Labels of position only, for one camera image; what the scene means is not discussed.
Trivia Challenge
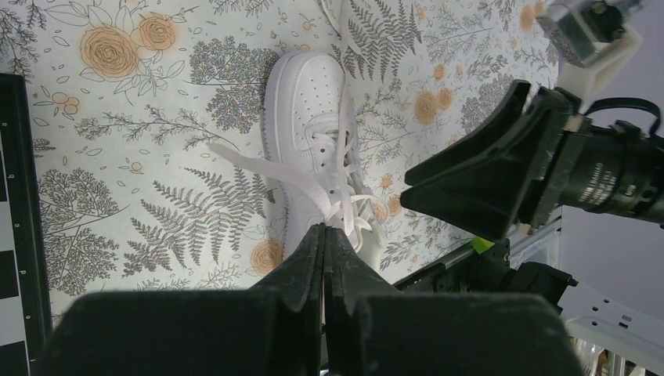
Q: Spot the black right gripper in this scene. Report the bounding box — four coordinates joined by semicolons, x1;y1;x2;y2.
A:
401;79;589;242

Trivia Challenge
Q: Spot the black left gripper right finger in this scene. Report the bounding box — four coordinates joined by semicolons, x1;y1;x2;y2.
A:
323;227;583;375

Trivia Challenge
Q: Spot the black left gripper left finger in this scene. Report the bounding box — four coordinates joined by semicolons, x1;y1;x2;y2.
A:
36;224;326;375

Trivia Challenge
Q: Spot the white sneaker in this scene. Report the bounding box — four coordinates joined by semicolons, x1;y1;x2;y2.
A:
209;51;387;270

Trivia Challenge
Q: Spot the small green block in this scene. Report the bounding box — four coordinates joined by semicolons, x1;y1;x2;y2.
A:
470;237;495;255

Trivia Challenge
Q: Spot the black white chessboard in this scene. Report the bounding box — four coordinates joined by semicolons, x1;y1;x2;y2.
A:
1;74;52;375

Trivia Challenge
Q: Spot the floral patterned table mat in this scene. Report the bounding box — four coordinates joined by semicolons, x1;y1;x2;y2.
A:
1;1;558;318

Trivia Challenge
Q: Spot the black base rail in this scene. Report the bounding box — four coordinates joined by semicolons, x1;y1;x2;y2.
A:
393;240;578;312

